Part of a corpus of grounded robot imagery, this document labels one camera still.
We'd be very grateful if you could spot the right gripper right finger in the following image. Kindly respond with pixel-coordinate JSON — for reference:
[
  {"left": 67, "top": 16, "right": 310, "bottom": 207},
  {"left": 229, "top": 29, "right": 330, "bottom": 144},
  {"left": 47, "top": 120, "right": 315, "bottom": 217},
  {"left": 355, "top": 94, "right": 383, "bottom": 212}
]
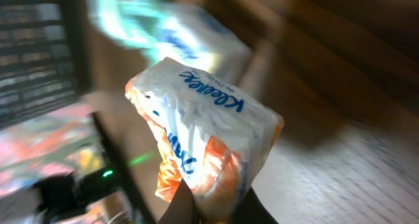
[{"left": 232, "top": 187, "right": 278, "bottom": 224}]

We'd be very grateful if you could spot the grey plastic basket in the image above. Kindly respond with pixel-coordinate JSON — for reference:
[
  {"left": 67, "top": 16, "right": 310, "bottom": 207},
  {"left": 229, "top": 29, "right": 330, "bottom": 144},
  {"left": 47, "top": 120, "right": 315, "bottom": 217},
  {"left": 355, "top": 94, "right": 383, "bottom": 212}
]
[{"left": 1, "top": 0, "right": 92, "bottom": 128}]

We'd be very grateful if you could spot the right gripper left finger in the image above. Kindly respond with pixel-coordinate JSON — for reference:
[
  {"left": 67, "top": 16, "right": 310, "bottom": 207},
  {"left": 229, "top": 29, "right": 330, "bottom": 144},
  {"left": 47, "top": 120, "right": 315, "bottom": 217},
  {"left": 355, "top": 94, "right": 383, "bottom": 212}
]
[{"left": 157, "top": 179, "right": 200, "bottom": 224}]

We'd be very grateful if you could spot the yellow snack bag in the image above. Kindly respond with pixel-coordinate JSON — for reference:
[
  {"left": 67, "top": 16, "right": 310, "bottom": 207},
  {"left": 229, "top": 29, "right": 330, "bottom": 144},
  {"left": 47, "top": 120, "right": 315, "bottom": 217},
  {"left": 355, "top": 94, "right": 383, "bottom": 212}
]
[{"left": 1, "top": 103, "right": 104, "bottom": 196}]

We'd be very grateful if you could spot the orange tissue pack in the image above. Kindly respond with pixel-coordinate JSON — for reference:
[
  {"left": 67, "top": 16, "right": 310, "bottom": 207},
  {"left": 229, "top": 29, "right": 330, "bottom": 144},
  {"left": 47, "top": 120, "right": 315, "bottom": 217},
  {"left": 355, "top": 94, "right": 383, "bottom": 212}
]
[{"left": 125, "top": 58, "right": 284, "bottom": 222}]

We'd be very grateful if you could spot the teal tissue pack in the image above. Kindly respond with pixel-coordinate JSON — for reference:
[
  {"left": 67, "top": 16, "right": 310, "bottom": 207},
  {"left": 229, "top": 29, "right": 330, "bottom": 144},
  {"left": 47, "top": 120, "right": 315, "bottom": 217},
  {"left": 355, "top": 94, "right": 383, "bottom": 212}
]
[{"left": 86, "top": 0, "right": 251, "bottom": 84}]

